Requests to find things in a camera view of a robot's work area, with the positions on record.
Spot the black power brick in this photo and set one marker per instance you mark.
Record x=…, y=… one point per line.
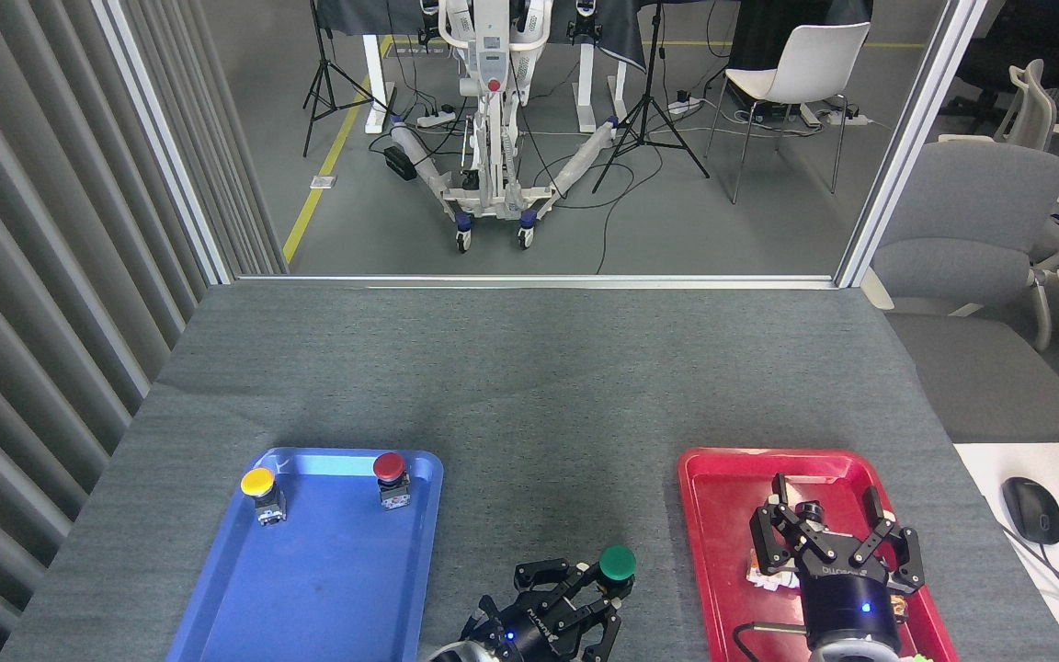
x=399, y=164

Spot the yellow push button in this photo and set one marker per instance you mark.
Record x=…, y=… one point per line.
x=258, y=482

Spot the white chair with metal legs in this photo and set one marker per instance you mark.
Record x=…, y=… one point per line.
x=805, y=64

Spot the black computer mouse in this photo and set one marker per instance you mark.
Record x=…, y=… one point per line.
x=1031, y=510

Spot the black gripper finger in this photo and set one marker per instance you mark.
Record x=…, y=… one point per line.
x=902, y=556
x=773, y=538
x=601, y=634
x=548, y=577

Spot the white stand on wheels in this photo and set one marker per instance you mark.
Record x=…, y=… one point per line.
x=493, y=64

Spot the silver frame post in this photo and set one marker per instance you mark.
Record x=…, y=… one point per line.
x=906, y=138
x=162, y=138

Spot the white power strip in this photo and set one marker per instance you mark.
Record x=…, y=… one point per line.
x=436, y=117
x=847, y=117
x=684, y=104

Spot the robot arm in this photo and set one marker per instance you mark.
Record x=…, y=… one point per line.
x=456, y=655
x=851, y=653

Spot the grey padded office chair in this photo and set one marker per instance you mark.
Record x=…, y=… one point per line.
x=971, y=211

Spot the small green item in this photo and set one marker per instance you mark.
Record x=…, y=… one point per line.
x=917, y=658

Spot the grey floor outlet plate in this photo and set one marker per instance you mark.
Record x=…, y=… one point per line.
x=324, y=182

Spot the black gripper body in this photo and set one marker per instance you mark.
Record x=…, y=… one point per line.
x=534, y=634
x=847, y=602

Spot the red plastic tray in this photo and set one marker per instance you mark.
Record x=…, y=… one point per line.
x=723, y=515

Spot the red push button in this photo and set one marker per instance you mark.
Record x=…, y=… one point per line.
x=389, y=466

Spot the blue plastic tray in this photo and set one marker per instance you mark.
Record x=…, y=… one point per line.
x=336, y=570

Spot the white crumpled wrapper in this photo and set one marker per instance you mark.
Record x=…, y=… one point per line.
x=773, y=575

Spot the green push button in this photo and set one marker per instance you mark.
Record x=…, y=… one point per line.
x=618, y=561

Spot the black tripod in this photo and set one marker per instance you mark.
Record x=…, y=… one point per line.
x=649, y=110
x=325, y=74

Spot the white table leg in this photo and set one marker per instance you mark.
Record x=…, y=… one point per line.
x=375, y=83
x=587, y=87

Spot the white mesh office chair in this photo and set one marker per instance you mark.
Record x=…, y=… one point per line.
x=1033, y=110

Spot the silver frame rail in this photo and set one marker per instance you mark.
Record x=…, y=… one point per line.
x=539, y=280

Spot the white desk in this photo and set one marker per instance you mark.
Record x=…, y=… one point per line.
x=1044, y=464

